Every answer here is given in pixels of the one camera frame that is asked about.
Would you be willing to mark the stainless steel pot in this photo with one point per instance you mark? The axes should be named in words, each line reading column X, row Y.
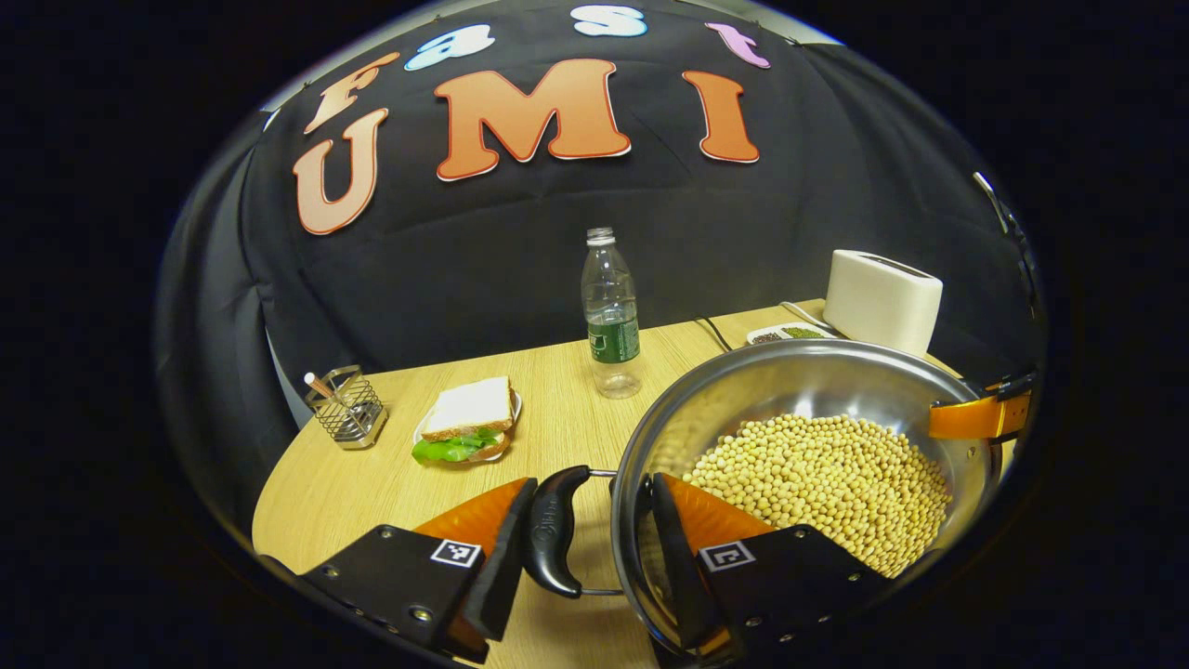
column 790, row 381

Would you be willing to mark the wooden stick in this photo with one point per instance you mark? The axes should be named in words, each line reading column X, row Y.
column 319, row 384

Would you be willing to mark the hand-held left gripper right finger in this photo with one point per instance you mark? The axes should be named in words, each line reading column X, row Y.
column 683, row 576

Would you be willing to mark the clear plastic water bottle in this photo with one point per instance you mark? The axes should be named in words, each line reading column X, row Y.
column 611, row 316

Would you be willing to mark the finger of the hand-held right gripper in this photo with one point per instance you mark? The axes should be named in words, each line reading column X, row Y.
column 966, row 420

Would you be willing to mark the white toaster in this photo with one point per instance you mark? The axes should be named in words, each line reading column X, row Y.
column 882, row 302

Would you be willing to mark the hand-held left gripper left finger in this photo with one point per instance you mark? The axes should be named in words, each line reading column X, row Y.
column 506, row 567

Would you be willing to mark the lettuce sandwich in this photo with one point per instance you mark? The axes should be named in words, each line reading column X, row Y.
column 469, row 413

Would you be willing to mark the white divided bean dish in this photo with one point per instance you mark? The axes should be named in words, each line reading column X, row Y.
column 790, row 333

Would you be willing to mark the pile of soybeans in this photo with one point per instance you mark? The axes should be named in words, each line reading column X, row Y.
column 827, row 483

